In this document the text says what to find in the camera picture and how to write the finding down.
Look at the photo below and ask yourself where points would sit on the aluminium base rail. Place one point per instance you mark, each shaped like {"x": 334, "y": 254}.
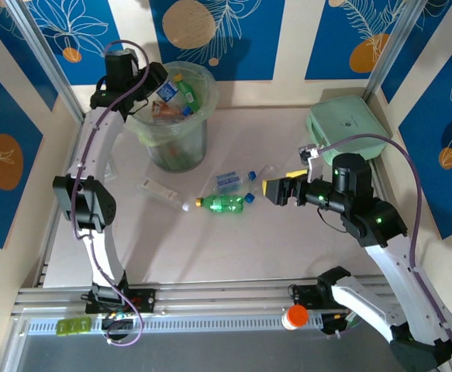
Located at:
{"x": 225, "y": 296}

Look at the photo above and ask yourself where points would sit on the crushed bottle with blue label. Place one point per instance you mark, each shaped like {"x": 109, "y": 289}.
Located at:
{"x": 187, "y": 111}

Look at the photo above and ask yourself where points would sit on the cluster of clear blue-cap bottles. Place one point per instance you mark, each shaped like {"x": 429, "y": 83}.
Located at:
{"x": 258, "y": 185}

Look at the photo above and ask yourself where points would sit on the aluminium frame post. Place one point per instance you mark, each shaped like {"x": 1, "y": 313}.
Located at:
{"x": 45, "y": 58}
{"x": 395, "y": 46}

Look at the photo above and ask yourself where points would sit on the long clear bottle white cap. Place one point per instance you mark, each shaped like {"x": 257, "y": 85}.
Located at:
{"x": 159, "y": 190}

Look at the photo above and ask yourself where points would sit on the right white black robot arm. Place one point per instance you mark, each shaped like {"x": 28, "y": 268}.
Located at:
{"x": 392, "y": 279}

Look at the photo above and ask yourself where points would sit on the mint green zip case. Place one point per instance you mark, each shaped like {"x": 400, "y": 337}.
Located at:
{"x": 349, "y": 120}

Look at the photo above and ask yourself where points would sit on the red label bottle blue cap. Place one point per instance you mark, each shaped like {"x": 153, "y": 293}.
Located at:
{"x": 165, "y": 110}

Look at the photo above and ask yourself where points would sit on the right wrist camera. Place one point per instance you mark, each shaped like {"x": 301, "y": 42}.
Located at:
{"x": 313, "y": 166}

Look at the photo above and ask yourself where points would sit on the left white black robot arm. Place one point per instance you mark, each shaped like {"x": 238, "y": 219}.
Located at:
{"x": 90, "y": 205}

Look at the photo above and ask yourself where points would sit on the translucent grey waste bin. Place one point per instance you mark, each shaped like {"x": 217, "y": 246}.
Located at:
{"x": 194, "y": 151}

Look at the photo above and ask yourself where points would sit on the small bottle round blue label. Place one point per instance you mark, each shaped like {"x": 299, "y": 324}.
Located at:
{"x": 167, "y": 91}

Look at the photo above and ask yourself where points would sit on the clear plastic trash bin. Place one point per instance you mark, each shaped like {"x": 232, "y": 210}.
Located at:
{"x": 148, "y": 133}

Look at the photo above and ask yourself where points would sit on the white bottle with orange cap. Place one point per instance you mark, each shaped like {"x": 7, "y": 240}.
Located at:
{"x": 297, "y": 314}

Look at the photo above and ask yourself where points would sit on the clear bottle blue white label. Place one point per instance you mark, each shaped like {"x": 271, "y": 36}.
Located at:
{"x": 229, "y": 182}

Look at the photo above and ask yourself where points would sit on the green bottle with yellow cap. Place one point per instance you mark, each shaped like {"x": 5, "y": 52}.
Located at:
{"x": 221, "y": 204}
{"x": 190, "y": 97}

